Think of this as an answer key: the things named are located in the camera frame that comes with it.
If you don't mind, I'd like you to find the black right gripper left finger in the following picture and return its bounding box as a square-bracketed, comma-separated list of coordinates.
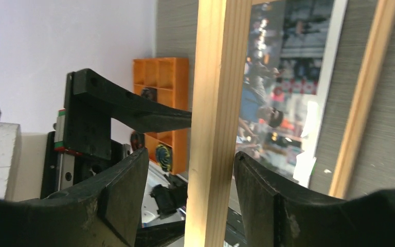
[0, 148, 149, 246]

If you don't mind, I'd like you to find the light wooden picture frame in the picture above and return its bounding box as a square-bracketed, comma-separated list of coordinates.
[185, 0, 395, 246]

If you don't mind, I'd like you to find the orange compartment tray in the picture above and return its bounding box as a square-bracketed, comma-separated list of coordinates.
[133, 57, 189, 175]

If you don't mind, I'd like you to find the black coiled cable roll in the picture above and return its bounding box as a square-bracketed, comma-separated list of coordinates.
[140, 87, 158, 102]

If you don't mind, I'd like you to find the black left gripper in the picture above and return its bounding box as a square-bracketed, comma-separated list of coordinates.
[41, 68, 192, 199]

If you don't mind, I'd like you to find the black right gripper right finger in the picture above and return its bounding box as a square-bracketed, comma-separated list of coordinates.
[234, 152, 395, 246]

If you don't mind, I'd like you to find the printed photo with white border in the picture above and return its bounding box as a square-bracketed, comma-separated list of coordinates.
[236, 0, 347, 187]

